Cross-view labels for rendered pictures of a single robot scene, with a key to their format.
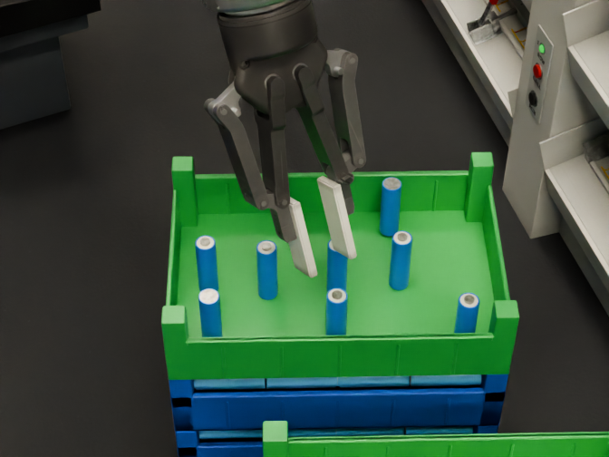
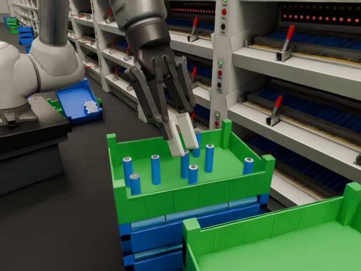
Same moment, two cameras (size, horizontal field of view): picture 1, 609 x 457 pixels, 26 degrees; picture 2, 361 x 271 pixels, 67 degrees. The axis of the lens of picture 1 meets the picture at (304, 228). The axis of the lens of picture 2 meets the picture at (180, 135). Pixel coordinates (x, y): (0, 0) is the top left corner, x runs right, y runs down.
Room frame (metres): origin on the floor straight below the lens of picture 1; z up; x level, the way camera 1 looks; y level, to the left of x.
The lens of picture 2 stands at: (0.32, 0.11, 0.67)
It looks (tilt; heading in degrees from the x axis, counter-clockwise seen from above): 27 degrees down; 344
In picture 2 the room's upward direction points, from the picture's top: straight up
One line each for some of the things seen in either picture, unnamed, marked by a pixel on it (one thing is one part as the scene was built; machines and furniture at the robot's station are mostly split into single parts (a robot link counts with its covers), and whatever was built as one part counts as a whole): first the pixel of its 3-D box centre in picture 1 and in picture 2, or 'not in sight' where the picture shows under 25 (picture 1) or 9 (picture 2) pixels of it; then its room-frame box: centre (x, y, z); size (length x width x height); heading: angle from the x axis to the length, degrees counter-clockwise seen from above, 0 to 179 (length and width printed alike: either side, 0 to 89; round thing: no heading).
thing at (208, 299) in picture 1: (210, 319); (135, 191); (0.72, 0.08, 0.36); 0.02 x 0.02 x 0.06
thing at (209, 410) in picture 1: (333, 316); (183, 192); (0.79, -0.03, 0.28); 0.30 x 0.20 x 0.08; 91
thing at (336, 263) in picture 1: (337, 267); (185, 163); (0.79, -0.03, 0.36); 0.02 x 0.02 x 0.06
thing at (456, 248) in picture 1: (335, 261); (183, 162); (0.79, -0.03, 0.36); 0.30 x 0.20 x 0.08; 91
